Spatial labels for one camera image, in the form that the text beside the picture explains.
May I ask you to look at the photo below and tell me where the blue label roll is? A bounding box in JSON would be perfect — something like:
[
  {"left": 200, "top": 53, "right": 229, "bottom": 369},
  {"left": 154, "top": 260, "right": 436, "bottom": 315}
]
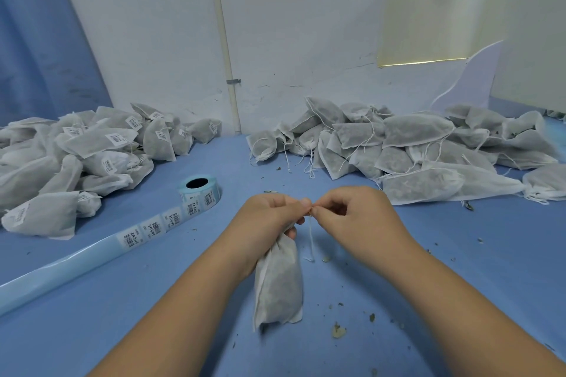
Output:
[{"left": 0, "top": 174, "right": 222, "bottom": 318}]

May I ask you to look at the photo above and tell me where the white wall pipe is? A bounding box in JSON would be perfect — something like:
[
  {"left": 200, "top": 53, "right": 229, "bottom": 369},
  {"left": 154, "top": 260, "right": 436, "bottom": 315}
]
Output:
[{"left": 206, "top": 0, "right": 243, "bottom": 135}]

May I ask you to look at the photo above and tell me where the white mesh herb bag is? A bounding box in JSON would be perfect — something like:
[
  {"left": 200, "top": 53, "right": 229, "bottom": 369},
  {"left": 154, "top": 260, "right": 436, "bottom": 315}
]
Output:
[{"left": 253, "top": 231, "right": 305, "bottom": 333}]

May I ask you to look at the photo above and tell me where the person's left forearm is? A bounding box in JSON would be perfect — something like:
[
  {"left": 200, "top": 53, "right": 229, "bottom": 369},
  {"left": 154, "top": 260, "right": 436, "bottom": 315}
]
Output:
[{"left": 88, "top": 257, "right": 258, "bottom": 377}]

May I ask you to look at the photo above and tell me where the person's right hand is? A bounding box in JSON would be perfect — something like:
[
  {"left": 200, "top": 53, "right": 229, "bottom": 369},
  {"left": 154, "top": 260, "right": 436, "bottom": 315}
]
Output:
[{"left": 310, "top": 185, "right": 427, "bottom": 278}]

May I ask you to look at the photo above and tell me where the pile of unlabelled herb bags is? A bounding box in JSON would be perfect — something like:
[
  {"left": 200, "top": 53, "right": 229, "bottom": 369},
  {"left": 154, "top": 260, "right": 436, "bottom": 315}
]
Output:
[{"left": 246, "top": 95, "right": 566, "bottom": 207}]

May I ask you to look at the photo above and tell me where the person's right forearm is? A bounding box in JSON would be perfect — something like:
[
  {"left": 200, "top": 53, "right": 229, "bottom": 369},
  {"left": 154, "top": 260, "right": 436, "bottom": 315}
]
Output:
[{"left": 398, "top": 250, "right": 566, "bottom": 377}]

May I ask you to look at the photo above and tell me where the person's left hand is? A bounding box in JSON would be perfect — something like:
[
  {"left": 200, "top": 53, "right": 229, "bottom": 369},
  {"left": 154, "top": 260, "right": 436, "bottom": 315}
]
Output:
[{"left": 215, "top": 193, "right": 314, "bottom": 283}]

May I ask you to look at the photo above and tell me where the white curved board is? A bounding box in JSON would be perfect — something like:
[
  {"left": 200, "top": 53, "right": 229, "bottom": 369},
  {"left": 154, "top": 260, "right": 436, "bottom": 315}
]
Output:
[{"left": 428, "top": 41, "right": 504, "bottom": 114}]

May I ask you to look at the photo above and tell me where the blue curtain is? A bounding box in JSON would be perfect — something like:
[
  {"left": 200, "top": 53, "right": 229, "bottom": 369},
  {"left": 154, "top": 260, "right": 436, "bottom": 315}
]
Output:
[{"left": 0, "top": 0, "right": 113, "bottom": 128}]

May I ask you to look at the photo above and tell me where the pile of labelled herb bags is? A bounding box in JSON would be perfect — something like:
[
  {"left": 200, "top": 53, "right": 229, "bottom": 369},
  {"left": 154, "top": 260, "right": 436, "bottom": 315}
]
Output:
[{"left": 0, "top": 102, "right": 224, "bottom": 241}]

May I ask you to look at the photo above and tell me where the large beige panel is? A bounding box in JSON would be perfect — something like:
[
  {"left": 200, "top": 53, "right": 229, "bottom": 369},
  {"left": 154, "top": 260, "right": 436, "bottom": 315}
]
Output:
[{"left": 488, "top": 0, "right": 566, "bottom": 117}]

